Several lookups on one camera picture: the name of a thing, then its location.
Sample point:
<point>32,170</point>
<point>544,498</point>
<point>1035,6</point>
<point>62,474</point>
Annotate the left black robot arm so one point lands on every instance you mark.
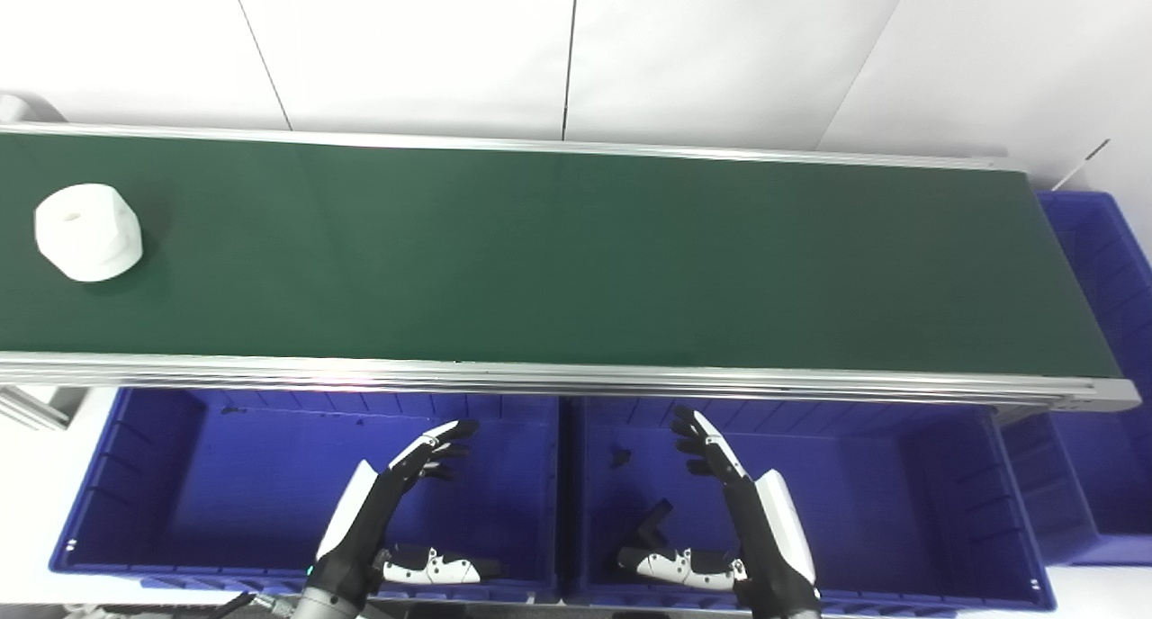
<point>328,603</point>

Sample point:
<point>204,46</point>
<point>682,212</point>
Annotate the small black part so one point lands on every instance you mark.
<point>619,458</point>

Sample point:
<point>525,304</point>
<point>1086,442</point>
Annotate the green conveyor belt aluminium frame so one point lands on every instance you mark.
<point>576,259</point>

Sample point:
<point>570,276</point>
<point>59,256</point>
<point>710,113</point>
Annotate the grey conveyor motor housing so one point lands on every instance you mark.
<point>22,108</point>

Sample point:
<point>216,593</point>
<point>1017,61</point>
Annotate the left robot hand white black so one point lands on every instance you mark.
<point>360,529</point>

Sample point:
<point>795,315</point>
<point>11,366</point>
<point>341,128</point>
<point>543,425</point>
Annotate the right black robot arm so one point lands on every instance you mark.
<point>781,611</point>

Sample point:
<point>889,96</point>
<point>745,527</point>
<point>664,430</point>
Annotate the white cylindrical plastic part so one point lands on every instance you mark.
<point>88,232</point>

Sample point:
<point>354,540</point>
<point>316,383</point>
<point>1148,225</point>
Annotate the aluminium conveyor leg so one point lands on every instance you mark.
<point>31,407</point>

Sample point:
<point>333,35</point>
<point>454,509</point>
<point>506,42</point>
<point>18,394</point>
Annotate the blue plastic bin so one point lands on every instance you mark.
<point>1102,457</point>
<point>225,484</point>
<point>882,502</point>

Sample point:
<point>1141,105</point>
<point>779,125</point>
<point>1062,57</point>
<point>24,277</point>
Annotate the long black part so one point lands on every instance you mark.
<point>653,522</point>

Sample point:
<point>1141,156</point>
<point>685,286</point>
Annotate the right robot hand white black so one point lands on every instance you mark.
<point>774,538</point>

